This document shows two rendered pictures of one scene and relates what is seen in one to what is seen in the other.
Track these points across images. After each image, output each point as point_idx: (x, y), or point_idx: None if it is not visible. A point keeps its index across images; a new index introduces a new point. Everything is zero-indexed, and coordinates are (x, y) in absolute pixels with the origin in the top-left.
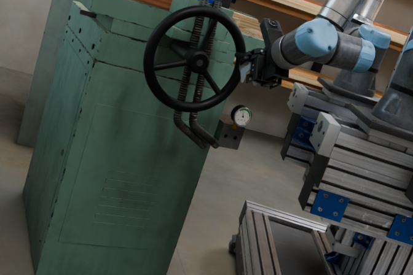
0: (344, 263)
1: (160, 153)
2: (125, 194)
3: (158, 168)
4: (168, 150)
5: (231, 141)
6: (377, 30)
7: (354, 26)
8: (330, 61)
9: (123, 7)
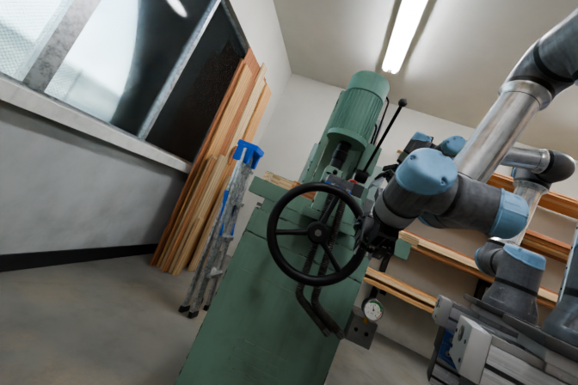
0: None
1: (289, 333)
2: (249, 370)
3: (285, 349)
4: (297, 331)
5: (361, 337)
6: (525, 249)
7: (498, 247)
8: (451, 209)
9: (273, 191)
